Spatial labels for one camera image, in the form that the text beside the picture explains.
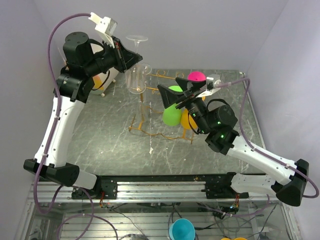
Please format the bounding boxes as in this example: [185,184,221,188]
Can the pink plastic wine glass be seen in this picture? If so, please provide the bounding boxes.
[187,71,207,82]

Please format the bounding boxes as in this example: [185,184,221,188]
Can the aluminium rail frame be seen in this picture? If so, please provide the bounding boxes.
[37,181,276,203]

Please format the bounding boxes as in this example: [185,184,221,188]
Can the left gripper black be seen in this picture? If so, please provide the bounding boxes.
[85,35,144,77]

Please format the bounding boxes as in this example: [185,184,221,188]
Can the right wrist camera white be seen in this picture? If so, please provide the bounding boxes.
[192,74,222,98]

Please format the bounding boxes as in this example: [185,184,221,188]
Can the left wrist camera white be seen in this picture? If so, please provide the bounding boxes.
[88,12,118,48]

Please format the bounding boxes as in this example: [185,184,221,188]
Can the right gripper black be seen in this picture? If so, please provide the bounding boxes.
[158,77,212,134]

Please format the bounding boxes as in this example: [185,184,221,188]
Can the white cylindrical bread box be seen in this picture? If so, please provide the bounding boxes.
[65,57,120,97]

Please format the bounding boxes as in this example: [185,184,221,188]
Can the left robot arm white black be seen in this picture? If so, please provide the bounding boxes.
[23,32,143,199]

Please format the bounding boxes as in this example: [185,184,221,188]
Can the green plastic wine glass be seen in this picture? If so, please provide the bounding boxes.
[162,85,185,126]

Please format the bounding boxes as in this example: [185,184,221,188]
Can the orange cup below table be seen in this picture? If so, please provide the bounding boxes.
[220,237,247,240]

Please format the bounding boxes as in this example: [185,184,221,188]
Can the clear plastic wine glass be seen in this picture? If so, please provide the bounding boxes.
[135,91,150,125]
[140,63,152,75]
[125,35,148,94]

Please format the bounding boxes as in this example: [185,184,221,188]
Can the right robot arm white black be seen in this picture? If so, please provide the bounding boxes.
[157,76,310,207]

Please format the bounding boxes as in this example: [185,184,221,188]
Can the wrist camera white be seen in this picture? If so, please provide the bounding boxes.
[88,12,118,48]
[192,74,222,98]

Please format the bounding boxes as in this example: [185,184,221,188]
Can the gold wire wine glass rack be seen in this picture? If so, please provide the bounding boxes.
[128,69,195,143]

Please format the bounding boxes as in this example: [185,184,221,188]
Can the orange plastic wine glass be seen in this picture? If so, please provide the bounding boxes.
[180,106,198,130]

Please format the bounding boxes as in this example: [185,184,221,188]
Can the teal plastic cup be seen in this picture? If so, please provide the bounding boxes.
[168,218,196,240]

